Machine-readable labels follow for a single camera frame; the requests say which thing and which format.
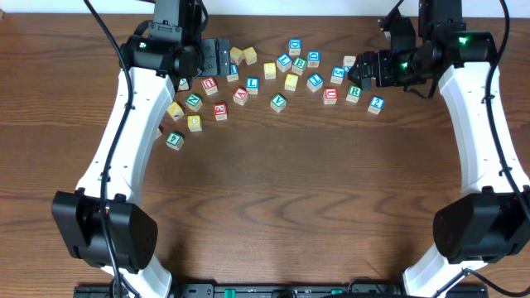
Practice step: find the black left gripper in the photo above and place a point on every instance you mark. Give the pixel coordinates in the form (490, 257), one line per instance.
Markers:
(216, 56)

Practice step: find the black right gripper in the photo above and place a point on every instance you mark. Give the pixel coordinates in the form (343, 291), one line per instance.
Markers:
(373, 68)

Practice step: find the yellow C wooden block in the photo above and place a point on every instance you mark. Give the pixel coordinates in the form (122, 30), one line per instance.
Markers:
(291, 82)

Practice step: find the yellow O wooden block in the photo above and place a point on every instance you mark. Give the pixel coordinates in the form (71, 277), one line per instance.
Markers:
(194, 123)

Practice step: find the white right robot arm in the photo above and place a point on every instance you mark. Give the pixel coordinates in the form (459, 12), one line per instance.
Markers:
(490, 220)

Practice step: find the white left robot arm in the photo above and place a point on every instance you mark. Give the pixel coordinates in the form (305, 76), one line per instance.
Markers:
(102, 221)

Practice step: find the yellow block beside Z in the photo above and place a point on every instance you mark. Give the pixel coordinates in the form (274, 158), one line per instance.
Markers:
(236, 55)

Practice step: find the blue X wooden block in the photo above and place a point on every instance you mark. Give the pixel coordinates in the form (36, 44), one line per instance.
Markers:
(348, 62)

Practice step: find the green R wooden block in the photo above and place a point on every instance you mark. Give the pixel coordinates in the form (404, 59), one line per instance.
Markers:
(354, 94)

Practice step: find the blue 5 wooden block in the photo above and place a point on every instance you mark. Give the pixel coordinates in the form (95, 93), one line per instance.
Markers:
(337, 75)

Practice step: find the green 7 wooden block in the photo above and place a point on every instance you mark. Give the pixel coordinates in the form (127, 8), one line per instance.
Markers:
(184, 85)

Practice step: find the blue P wooden block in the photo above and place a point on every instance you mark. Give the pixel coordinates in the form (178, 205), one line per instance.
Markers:
(233, 73)

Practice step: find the yellow Q wooden block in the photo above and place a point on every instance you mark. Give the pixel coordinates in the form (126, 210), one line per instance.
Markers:
(250, 55)

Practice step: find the red U block left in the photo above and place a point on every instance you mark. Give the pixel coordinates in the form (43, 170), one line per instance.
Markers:
(209, 85)

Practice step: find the red u block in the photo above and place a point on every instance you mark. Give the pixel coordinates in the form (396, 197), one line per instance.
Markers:
(209, 85)
(330, 96)

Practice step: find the blue 2 wooden block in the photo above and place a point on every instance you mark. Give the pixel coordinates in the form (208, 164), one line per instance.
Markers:
(376, 105)

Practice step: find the red U block right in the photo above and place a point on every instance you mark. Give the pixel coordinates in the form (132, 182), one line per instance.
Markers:
(330, 96)

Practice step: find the green N wooden block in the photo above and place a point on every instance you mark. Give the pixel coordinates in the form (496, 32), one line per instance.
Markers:
(194, 102)

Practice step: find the blue L block centre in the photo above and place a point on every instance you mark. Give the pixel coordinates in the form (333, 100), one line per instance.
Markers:
(252, 85)

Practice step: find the blue l block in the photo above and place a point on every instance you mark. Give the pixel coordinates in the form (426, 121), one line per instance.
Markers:
(252, 85)
(284, 62)

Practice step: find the blue I wooden block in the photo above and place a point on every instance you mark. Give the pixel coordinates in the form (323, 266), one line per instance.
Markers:
(314, 82)

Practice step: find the red A wooden block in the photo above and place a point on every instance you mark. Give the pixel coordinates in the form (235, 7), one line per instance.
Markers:
(240, 96)

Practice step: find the blue D block right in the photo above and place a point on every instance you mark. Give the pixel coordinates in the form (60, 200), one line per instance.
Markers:
(313, 58)

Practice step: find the blue d block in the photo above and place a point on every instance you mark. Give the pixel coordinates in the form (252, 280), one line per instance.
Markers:
(294, 47)
(313, 58)

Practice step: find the yellow S wooden block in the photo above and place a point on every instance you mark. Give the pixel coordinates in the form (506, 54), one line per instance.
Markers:
(269, 70)

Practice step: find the yellow K wooden block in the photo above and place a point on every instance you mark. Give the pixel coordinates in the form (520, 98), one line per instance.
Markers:
(175, 111)

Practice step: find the green B wooden block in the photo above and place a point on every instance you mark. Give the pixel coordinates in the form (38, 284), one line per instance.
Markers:
(299, 65)

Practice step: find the blue L block upper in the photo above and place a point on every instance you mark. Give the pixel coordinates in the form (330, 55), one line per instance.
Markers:
(284, 62)

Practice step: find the blue D block top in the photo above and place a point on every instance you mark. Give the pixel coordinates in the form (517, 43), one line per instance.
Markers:
(294, 47)

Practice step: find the green V block centre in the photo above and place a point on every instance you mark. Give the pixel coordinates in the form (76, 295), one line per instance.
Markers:
(278, 103)

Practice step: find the green 4 wooden block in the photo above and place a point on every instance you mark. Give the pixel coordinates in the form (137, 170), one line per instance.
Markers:
(175, 141)

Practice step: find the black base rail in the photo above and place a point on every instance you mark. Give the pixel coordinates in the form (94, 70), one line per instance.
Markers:
(363, 289)

